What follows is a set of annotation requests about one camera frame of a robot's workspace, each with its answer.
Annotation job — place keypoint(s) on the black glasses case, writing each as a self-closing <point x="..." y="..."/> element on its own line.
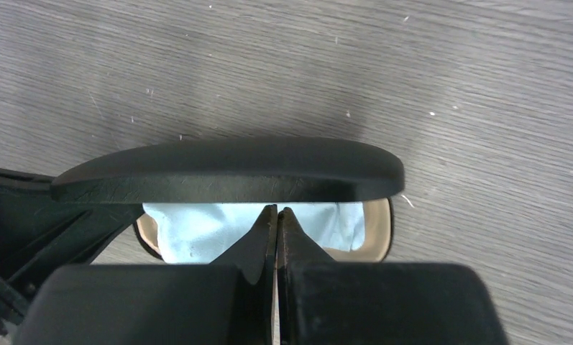
<point x="250" y="170"/>

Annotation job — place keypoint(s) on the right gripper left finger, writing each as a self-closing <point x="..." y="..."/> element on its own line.
<point x="228" y="301"/>

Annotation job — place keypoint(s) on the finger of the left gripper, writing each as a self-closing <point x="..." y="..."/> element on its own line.
<point x="39" y="235"/>

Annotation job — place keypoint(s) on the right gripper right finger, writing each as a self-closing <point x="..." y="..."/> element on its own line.
<point x="323" y="301"/>

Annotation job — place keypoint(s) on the light blue cleaning cloth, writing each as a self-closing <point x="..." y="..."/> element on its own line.
<point x="200" y="232"/>

